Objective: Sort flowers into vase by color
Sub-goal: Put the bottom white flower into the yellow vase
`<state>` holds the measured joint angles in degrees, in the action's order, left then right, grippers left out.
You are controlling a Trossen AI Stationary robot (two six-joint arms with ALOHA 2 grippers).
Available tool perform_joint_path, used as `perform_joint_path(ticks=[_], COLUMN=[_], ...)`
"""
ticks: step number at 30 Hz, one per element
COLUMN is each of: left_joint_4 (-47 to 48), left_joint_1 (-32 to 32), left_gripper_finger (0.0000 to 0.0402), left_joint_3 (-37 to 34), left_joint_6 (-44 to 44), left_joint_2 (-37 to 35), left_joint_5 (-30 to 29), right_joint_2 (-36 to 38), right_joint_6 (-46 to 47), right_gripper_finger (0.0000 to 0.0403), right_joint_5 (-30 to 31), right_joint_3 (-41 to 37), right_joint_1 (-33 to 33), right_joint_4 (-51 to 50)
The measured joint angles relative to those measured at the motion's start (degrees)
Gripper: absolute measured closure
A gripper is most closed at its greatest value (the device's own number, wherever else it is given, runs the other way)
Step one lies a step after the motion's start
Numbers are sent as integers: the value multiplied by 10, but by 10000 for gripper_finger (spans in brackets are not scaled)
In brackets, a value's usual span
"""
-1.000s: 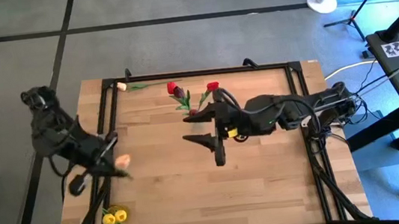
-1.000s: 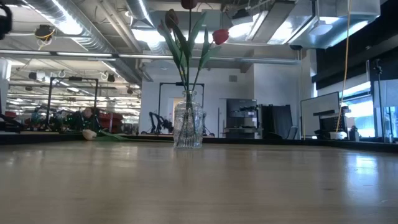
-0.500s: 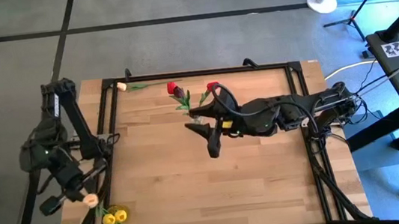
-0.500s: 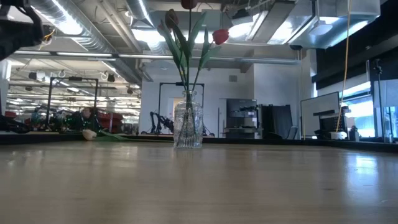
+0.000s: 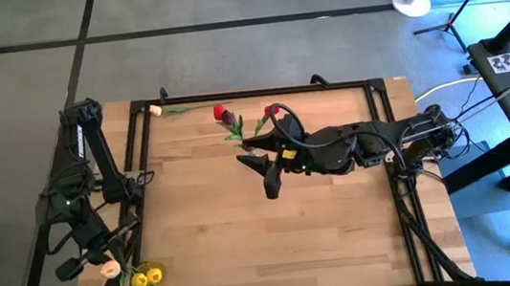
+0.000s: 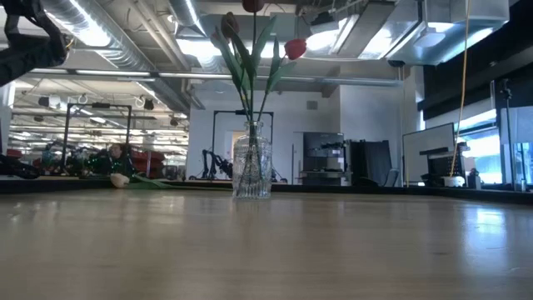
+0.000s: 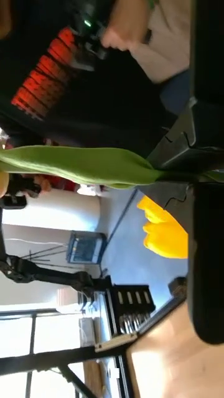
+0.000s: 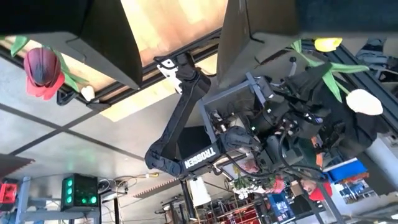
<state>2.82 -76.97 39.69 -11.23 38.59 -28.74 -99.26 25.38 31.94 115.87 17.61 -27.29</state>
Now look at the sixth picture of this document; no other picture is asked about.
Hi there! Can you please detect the bright red artificial tulip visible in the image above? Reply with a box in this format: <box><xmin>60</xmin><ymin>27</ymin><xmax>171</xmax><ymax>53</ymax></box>
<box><xmin>256</xmin><ymin>37</ymin><xmax>308</xmax><ymax>193</ymax></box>

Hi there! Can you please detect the dark red artificial tulip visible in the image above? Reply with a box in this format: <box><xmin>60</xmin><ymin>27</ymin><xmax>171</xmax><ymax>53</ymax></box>
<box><xmin>242</xmin><ymin>0</ymin><xmax>279</xmax><ymax>193</ymax></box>

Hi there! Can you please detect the white artificial tulip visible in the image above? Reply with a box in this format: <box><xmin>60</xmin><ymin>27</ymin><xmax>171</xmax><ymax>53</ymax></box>
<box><xmin>109</xmin><ymin>172</ymin><xmax>234</xmax><ymax>192</ymax></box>

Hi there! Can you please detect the clear ribbed glass vase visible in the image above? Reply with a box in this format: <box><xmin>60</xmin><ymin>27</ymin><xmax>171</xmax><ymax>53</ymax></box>
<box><xmin>232</xmin><ymin>120</ymin><xmax>274</xmax><ymax>200</ymax></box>

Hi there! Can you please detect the black cabinet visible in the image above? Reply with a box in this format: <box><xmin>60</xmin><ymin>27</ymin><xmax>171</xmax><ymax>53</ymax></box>
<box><xmin>302</xmin><ymin>132</ymin><xmax>346</xmax><ymax>187</ymax></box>

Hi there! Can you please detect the black upright panel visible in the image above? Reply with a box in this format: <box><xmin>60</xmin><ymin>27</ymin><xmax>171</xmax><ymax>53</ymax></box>
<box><xmin>346</xmin><ymin>139</ymin><xmax>393</xmax><ymax>187</ymax></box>

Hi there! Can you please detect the red storage shelving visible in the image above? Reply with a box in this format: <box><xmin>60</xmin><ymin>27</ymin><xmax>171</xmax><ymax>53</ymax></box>
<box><xmin>131</xmin><ymin>148</ymin><xmax>167</xmax><ymax>178</ymax></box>

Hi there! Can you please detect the grey office chair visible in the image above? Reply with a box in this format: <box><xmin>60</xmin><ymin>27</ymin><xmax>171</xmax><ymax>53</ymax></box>
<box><xmin>382</xmin><ymin>168</ymin><xmax>400</xmax><ymax>188</ymax></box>

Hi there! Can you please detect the person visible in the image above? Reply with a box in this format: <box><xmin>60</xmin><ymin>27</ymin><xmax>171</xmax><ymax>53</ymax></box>
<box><xmin>107</xmin><ymin>142</ymin><xmax>131</xmax><ymax>176</ymax></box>

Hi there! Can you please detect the white whiteboard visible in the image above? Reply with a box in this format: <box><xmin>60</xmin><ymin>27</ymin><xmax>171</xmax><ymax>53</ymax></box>
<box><xmin>401</xmin><ymin>122</ymin><xmax>456</xmax><ymax>184</ymax></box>

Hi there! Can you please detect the white round base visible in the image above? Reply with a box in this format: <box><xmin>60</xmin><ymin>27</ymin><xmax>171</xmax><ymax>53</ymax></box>
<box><xmin>441</xmin><ymin>175</ymin><xmax>466</xmax><ymax>188</ymax></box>

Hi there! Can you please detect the white pendant lamp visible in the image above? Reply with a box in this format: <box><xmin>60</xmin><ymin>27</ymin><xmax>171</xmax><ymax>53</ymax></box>
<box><xmin>414</xmin><ymin>22</ymin><xmax>446</xmax><ymax>49</ymax></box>

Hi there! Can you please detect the black tripod pole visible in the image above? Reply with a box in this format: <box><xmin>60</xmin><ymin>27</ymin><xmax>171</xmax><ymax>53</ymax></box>
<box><xmin>499</xmin><ymin>78</ymin><xmax>517</xmax><ymax>191</ymax></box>

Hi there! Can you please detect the black rectangular frame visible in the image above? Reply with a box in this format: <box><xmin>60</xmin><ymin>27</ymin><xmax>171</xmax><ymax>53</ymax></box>
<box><xmin>211</xmin><ymin>109</ymin><xmax>275</xmax><ymax>180</ymax></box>

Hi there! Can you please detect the silver air duct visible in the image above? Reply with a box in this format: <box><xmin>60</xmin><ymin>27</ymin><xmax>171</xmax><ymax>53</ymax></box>
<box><xmin>41</xmin><ymin>0</ymin><xmax>206</xmax><ymax>112</ymax></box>

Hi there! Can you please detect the black background gantry frame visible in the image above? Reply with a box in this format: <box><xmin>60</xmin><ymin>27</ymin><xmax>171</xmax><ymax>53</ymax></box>
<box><xmin>61</xmin><ymin>102</ymin><xmax>133</xmax><ymax>176</ymax></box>

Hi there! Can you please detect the yellow hanging cable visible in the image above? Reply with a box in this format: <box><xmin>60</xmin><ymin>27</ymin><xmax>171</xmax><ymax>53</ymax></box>
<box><xmin>449</xmin><ymin>0</ymin><xmax>472</xmax><ymax>178</ymax></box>

